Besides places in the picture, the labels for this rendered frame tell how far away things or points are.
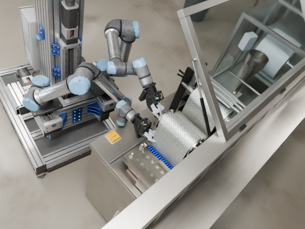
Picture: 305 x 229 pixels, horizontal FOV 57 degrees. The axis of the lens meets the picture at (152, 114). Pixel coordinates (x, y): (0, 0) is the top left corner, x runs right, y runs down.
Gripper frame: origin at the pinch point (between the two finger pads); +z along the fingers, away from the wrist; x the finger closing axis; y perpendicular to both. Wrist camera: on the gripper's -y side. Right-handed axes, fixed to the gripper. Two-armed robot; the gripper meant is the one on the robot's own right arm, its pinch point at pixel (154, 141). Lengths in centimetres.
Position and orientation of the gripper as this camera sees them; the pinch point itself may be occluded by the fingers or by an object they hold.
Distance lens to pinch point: 178.3
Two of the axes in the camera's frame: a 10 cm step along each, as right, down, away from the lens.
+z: 6.8, 6.5, -3.3
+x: 6.9, -4.4, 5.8
